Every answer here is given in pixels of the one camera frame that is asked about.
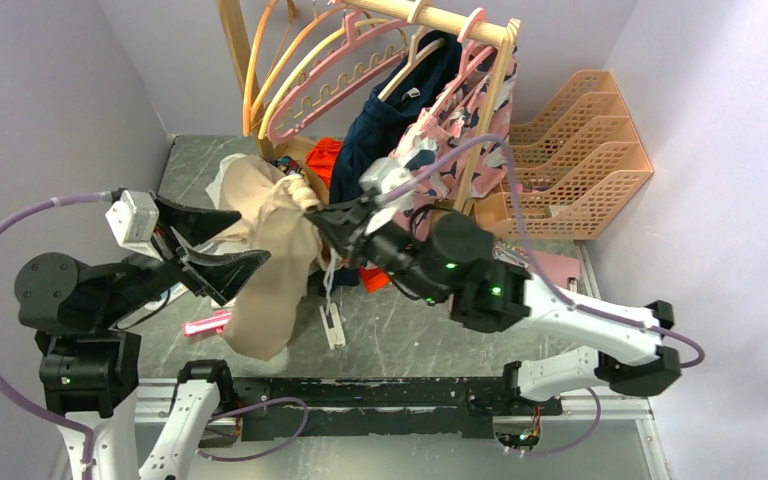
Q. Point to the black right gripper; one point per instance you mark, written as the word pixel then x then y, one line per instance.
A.
pixel 339 223

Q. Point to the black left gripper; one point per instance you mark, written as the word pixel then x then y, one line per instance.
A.
pixel 221 273

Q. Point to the beige drawstring shorts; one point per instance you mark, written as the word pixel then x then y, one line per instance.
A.
pixel 272 208

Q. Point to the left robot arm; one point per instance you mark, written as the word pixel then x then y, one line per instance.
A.
pixel 89 366

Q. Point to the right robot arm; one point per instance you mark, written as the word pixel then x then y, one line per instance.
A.
pixel 618 347

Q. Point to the yellow hanger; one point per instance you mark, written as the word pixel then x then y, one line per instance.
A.
pixel 304 73

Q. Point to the pink notched hanger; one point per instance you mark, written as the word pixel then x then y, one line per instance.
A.
pixel 331 79

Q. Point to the cream hanger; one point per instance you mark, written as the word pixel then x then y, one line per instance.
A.
pixel 416 55

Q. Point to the pink hanger with garment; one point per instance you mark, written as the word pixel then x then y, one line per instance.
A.
pixel 472 54

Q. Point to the white garment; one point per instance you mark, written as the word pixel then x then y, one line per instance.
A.
pixel 213 189

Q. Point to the orange mesh garment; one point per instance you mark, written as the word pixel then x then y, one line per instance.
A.
pixel 321 159

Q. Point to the pink clothes clip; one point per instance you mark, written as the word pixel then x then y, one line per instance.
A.
pixel 214 324

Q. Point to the colourful patterned garment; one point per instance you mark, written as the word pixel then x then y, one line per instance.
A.
pixel 288 166

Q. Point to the navy blue hanging garment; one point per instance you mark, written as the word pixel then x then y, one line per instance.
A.
pixel 379 126

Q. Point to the white clothes clip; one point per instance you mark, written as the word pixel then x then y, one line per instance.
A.
pixel 333 326

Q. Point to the pink shark print garment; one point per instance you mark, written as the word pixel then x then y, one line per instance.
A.
pixel 429 138

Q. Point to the pink clipboard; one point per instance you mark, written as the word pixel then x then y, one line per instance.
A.
pixel 561 270

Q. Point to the peach mesh file organizer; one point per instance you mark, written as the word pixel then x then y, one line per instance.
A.
pixel 577 164

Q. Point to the wooden clothes rack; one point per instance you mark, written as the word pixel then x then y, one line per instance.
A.
pixel 372 39

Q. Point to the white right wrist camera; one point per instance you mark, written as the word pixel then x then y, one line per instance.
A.
pixel 384 175

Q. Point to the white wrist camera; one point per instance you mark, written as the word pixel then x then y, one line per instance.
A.
pixel 384 175
pixel 132 219

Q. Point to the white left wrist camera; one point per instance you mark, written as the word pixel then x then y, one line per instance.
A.
pixel 132 219

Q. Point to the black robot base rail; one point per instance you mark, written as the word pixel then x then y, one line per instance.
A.
pixel 268 408

